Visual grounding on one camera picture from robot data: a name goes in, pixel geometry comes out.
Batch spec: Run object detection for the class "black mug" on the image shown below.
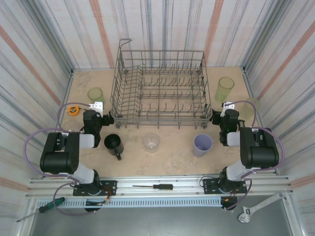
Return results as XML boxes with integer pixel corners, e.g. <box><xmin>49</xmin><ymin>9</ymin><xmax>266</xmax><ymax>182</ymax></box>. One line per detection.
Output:
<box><xmin>103</xmin><ymin>134</ymin><xmax>125</xmax><ymax>161</ymax></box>

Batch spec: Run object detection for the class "clear plastic cup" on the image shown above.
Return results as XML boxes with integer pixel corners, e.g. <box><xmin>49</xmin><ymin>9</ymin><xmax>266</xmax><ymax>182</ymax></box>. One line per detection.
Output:
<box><xmin>61</xmin><ymin>119</ymin><xmax>81</xmax><ymax>134</ymax></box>
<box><xmin>142</xmin><ymin>133</ymin><xmax>160</xmax><ymax>153</ymax></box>

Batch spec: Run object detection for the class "tall green plastic cup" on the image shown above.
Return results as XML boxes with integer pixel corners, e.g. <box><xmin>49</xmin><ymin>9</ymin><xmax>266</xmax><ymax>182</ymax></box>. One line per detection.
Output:
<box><xmin>215</xmin><ymin>77</ymin><xmax>235</xmax><ymax>103</ymax></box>

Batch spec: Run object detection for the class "pale yellow translucent cup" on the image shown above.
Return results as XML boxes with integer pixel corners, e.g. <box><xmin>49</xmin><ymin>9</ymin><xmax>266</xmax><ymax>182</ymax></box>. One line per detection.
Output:
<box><xmin>243</xmin><ymin>97</ymin><xmax>262</xmax><ymax>121</ymax></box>

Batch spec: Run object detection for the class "short green plastic cup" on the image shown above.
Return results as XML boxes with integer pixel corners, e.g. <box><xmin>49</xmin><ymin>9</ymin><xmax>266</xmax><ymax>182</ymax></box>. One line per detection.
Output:
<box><xmin>87</xmin><ymin>88</ymin><xmax>105</xmax><ymax>105</ymax></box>

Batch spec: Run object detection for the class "lavender plastic cup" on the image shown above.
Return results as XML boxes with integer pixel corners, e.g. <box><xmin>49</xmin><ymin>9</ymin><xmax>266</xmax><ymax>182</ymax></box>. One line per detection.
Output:
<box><xmin>192</xmin><ymin>133</ymin><xmax>213</xmax><ymax>158</ymax></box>

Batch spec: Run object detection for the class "yellow tape measure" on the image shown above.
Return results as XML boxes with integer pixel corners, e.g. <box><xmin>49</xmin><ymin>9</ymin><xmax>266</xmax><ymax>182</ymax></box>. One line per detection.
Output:
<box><xmin>67</xmin><ymin>105</ymin><xmax>81</xmax><ymax>116</ymax></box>

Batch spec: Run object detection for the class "silver adjustable wrench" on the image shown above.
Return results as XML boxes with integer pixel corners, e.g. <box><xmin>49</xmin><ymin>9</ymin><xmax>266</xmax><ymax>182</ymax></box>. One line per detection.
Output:
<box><xmin>237</xmin><ymin>192</ymin><xmax>287</xmax><ymax>224</ymax></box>

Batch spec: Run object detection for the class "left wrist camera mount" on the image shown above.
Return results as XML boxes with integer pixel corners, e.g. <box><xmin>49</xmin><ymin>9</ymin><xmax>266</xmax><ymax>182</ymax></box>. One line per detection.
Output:
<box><xmin>88</xmin><ymin>101</ymin><xmax>104</xmax><ymax>113</ymax></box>

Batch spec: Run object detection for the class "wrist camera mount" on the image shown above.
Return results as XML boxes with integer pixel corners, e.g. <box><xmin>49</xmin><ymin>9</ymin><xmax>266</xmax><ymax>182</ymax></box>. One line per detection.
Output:
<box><xmin>220</xmin><ymin>101</ymin><xmax>236</xmax><ymax>117</ymax></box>
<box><xmin>88</xmin><ymin>101</ymin><xmax>104</xmax><ymax>113</ymax></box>

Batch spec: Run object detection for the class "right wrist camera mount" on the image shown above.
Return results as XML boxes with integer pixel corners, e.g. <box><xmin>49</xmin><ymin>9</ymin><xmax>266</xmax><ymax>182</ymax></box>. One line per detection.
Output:
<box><xmin>220</xmin><ymin>101</ymin><xmax>236</xmax><ymax>117</ymax></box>

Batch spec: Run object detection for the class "grey wire dish rack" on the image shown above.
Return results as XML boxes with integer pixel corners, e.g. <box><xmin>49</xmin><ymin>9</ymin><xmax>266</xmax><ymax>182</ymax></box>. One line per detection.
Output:
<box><xmin>110</xmin><ymin>38</ymin><xmax>213</xmax><ymax>130</ymax></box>

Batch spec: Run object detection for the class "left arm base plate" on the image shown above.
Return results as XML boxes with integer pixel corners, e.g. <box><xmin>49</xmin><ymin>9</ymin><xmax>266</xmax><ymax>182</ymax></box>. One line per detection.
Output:
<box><xmin>73</xmin><ymin>180</ymin><xmax>118</xmax><ymax>197</ymax></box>

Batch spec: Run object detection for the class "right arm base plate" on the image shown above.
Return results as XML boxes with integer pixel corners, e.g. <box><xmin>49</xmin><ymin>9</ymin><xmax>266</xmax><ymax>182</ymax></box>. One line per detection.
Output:
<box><xmin>203</xmin><ymin>178</ymin><xmax>248</xmax><ymax>195</ymax></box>

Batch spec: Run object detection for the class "black handled screwdriver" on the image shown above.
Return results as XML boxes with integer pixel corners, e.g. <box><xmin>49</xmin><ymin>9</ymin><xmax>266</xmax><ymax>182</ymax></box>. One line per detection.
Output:
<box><xmin>132</xmin><ymin>183</ymin><xmax>174</xmax><ymax>190</ymax></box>

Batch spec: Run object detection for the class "aluminium mounting rail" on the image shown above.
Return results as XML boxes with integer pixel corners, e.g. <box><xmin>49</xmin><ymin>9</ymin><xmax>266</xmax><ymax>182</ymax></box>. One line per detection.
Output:
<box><xmin>26</xmin><ymin>175</ymin><xmax>295</xmax><ymax>199</ymax></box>

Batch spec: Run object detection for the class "slotted cable duct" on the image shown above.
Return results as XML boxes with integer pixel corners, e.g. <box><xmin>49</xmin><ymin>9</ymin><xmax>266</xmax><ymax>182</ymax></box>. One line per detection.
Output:
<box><xmin>36</xmin><ymin>198</ymin><xmax>223</xmax><ymax>209</ymax></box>

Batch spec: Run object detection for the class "green handled screwdriver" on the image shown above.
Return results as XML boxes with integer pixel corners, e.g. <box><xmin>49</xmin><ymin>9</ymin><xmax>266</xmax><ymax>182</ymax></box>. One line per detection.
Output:
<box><xmin>16</xmin><ymin>197</ymin><xmax>65</xmax><ymax>223</ymax></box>

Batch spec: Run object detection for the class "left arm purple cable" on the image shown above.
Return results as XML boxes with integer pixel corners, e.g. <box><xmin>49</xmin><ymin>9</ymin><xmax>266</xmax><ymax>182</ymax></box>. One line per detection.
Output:
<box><xmin>23</xmin><ymin>102</ymin><xmax>97</xmax><ymax>217</ymax></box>

